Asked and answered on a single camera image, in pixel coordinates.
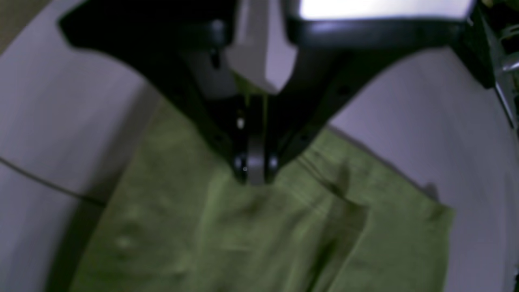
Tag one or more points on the green T-shirt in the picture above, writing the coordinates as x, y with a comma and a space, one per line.
336, 219

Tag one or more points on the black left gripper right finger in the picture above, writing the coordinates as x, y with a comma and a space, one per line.
341, 46

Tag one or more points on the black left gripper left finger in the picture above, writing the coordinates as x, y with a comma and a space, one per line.
179, 47

